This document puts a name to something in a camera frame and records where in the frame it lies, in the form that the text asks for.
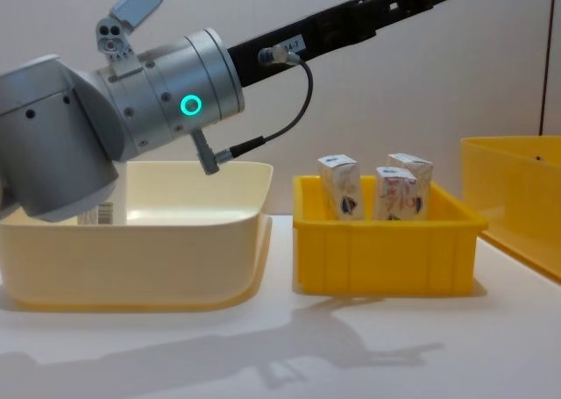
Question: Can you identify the thin dark hanging cable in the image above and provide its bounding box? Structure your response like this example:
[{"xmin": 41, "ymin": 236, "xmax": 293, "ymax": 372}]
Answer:
[{"xmin": 538, "ymin": 0, "xmax": 555, "ymax": 138}]

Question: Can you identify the small yellow plastic bin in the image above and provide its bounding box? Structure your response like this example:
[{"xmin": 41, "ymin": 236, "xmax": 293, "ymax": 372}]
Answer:
[{"xmin": 291, "ymin": 175, "xmax": 489, "ymax": 297}]

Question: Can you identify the cream plastic tub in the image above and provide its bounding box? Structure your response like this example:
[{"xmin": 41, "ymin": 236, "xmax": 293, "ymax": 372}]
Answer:
[{"xmin": 0, "ymin": 160, "xmax": 275, "ymax": 315}]

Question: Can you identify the thin dark gripper cable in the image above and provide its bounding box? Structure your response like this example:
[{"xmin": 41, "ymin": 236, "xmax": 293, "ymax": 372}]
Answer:
[{"xmin": 191, "ymin": 45, "xmax": 316, "ymax": 177}]

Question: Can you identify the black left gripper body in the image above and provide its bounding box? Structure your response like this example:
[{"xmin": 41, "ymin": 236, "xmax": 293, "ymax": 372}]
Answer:
[{"xmin": 225, "ymin": 0, "xmax": 379, "ymax": 89}]

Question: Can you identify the white printed drink carton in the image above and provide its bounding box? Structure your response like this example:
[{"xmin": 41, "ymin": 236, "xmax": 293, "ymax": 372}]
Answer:
[
  {"xmin": 373, "ymin": 166, "xmax": 418, "ymax": 222},
  {"xmin": 387, "ymin": 153, "xmax": 436, "ymax": 220},
  {"xmin": 316, "ymin": 153, "xmax": 366, "ymax": 222}
]

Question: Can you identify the white carton with barcode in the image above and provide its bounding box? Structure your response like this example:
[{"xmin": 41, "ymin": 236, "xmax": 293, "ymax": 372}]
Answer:
[{"xmin": 75, "ymin": 161, "xmax": 129, "ymax": 227}]

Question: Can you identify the large yellow plastic bin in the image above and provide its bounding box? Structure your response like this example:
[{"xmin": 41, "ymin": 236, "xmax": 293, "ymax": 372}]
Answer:
[{"xmin": 459, "ymin": 135, "xmax": 561, "ymax": 285}]

